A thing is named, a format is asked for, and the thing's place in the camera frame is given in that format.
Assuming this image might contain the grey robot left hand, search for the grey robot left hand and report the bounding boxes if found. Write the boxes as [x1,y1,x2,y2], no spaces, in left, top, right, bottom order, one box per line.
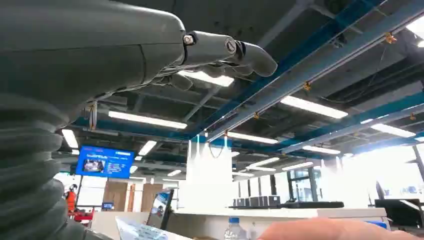
[0,0,278,124]

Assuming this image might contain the person's right hand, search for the person's right hand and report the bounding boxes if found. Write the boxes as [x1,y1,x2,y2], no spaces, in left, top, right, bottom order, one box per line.
[257,217,424,240]

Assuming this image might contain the long ceiling light panel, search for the long ceiling light panel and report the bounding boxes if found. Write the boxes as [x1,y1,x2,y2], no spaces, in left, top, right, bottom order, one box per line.
[226,131,279,145]
[177,69,235,88]
[279,95,349,120]
[301,145,342,156]
[138,140,158,157]
[107,110,188,130]
[369,123,417,139]
[61,128,80,150]

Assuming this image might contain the clear water bottle blue cap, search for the clear water bottle blue cap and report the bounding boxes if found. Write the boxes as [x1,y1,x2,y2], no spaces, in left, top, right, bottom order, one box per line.
[223,216,249,240]

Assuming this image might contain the white counter partition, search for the white counter partition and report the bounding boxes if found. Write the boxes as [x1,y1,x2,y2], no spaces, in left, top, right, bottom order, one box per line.
[90,207,389,240]

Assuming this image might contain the white square pillar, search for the white square pillar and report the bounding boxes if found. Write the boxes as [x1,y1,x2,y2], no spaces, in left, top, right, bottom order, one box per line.
[184,138,233,210]

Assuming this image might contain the person in orange vest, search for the person in orange vest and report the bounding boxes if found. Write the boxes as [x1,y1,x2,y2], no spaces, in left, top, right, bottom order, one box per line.
[64,183,79,214]

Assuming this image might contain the black standing display screen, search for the black standing display screen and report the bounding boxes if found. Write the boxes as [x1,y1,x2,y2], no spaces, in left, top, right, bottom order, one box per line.
[146,188,175,230]

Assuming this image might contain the clear printed plastic packet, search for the clear printed plastic packet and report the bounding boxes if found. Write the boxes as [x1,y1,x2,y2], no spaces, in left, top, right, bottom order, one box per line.
[115,216,170,240]

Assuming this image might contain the blue wall display screen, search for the blue wall display screen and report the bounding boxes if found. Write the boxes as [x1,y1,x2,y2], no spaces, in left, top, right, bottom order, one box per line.
[75,145,136,180]

